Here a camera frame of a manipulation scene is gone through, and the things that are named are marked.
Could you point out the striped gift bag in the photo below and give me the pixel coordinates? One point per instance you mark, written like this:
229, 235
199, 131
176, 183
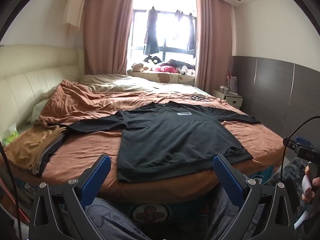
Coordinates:
232, 83

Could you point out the white pillow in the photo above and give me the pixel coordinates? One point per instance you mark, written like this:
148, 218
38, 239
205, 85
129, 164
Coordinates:
37, 110

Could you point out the dark grey fuzzy rug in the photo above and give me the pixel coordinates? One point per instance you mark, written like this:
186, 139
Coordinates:
293, 172

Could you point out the black clothes hangers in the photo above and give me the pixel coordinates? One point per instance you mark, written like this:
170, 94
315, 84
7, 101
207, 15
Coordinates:
197, 97

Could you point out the person's right hand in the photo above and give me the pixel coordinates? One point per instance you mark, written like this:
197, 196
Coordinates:
307, 183

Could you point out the pink plush toy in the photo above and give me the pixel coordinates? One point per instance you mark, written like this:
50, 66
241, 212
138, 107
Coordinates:
165, 69

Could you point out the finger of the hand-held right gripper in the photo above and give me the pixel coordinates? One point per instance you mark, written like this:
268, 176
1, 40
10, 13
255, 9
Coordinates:
290, 144

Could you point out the beige bed cover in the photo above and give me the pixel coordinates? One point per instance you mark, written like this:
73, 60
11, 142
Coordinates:
112, 82

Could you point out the hanging dark garment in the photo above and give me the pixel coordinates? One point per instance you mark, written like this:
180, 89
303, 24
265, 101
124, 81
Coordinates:
151, 37
191, 35

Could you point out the orange blanket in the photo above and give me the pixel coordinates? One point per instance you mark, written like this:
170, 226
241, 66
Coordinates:
87, 142

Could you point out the black t-shirt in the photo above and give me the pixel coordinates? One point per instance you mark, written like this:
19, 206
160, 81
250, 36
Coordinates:
175, 135

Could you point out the cream padded headboard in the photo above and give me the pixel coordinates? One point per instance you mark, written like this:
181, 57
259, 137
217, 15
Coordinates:
30, 80

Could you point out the white plush bear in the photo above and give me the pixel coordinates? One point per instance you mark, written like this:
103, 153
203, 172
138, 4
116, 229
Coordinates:
137, 67

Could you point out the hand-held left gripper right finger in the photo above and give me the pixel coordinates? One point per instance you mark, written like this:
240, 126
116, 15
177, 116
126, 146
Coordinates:
230, 180

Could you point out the white nightstand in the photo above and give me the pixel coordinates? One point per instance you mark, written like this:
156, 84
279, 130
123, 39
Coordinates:
233, 101

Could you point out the dark wall panels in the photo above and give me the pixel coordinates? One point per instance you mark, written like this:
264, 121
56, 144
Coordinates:
275, 92

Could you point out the stack of folded clothes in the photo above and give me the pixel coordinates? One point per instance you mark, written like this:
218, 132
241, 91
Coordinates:
32, 145

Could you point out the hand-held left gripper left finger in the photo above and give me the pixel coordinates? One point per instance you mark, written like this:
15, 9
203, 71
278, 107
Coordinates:
96, 180

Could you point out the green tissue pack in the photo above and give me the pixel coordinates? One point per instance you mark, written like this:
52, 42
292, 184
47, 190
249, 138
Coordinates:
11, 136

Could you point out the cream curtain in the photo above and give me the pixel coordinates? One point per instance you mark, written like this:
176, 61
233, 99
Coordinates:
73, 10

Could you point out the pile of dark clothes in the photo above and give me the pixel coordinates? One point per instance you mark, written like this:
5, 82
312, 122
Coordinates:
180, 65

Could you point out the black and white plush toy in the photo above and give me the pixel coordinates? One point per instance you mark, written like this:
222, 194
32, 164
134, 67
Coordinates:
152, 59

